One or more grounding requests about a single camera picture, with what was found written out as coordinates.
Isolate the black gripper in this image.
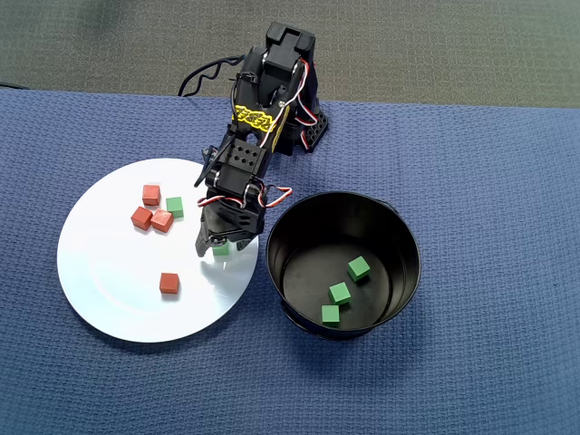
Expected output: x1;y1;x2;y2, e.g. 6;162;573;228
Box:
194;198;267;258

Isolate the white round plate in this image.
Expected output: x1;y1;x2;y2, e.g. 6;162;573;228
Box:
56;157;260;344

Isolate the black metal pot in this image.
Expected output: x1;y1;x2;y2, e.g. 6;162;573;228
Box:
265;190;422;342

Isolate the blue woven cloth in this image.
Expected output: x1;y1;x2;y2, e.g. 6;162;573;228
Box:
0;88;580;435

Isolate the red white gripper servo wire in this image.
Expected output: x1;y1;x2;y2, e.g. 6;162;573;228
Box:
197;193;241;208

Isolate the red white wrist servo wire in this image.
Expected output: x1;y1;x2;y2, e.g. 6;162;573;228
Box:
260;183;295;209

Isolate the thick black plug cable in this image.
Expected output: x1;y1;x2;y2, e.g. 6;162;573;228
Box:
179;56;246;97

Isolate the red white elbow servo wire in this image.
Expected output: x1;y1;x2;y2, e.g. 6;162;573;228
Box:
289;58;321;150

